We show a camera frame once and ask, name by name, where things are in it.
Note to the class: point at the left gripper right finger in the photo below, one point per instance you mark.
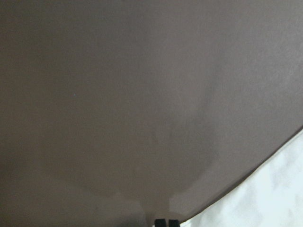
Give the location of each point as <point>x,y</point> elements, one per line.
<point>174,223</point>

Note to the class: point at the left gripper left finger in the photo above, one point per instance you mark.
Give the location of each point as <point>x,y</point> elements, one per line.
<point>160,223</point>

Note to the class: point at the cream long-sleeve printed shirt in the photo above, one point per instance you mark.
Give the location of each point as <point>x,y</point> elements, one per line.
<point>272,196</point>

